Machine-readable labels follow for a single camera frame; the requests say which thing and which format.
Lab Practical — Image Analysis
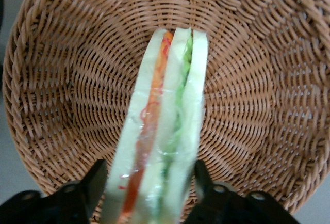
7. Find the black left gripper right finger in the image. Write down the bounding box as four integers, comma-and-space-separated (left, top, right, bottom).
183, 160, 303, 224

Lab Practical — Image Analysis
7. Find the triangle sandwich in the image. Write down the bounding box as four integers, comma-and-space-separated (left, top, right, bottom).
102, 27, 209, 224

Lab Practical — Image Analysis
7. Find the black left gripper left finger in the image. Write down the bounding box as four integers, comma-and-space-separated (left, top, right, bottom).
0, 159, 108, 224

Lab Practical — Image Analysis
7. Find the round brown wicker basket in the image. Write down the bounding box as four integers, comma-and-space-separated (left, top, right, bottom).
2, 0, 330, 223

